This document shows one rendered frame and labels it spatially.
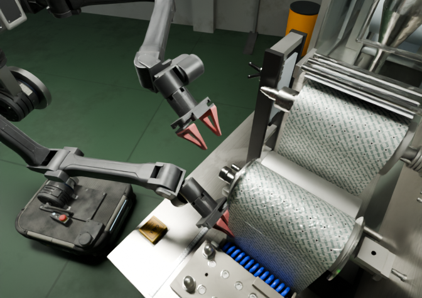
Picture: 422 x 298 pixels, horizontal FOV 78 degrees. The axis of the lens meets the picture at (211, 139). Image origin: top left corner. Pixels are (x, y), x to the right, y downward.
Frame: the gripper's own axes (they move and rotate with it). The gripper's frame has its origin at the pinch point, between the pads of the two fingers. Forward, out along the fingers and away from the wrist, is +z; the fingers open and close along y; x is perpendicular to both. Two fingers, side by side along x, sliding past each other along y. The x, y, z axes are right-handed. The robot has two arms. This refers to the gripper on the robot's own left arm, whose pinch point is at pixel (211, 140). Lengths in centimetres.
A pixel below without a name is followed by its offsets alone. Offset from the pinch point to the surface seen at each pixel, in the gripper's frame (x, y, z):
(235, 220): -0.6, 8.3, 19.5
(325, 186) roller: 13.0, -10.5, 26.3
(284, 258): 7.6, 8.6, 31.0
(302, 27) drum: -111, -269, 5
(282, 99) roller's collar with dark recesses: 9.2, -20.2, 3.7
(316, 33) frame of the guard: -12, -94, 1
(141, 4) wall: -278, -229, -159
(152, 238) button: -35.4, 19.6, 18.6
